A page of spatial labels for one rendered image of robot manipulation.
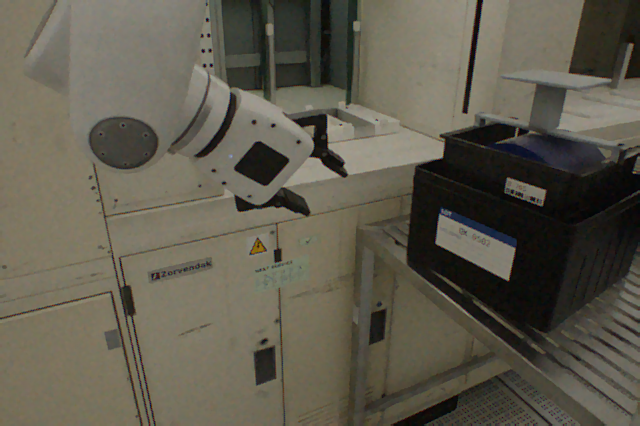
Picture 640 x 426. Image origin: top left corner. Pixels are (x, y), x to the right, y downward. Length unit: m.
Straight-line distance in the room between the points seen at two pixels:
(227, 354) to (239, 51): 1.08
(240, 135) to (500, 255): 0.43
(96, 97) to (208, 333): 0.69
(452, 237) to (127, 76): 0.58
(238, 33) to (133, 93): 1.40
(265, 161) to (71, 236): 0.42
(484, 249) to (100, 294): 0.63
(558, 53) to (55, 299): 1.15
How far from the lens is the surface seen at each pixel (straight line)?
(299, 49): 1.82
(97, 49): 0.33
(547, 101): 0.79
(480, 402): 1.70
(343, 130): 1.13
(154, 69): 0.33
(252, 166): 0.49
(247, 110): 0.46
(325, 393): 1.24
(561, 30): 1.24
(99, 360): 0.95
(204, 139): 0.45
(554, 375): 0.69
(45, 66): 0.42
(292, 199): 0.56
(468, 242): 0.76
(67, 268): 0.85
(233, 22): 1.72
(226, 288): 0.92
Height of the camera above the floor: 1.20
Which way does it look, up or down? 25 degrees down
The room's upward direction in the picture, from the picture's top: straight up
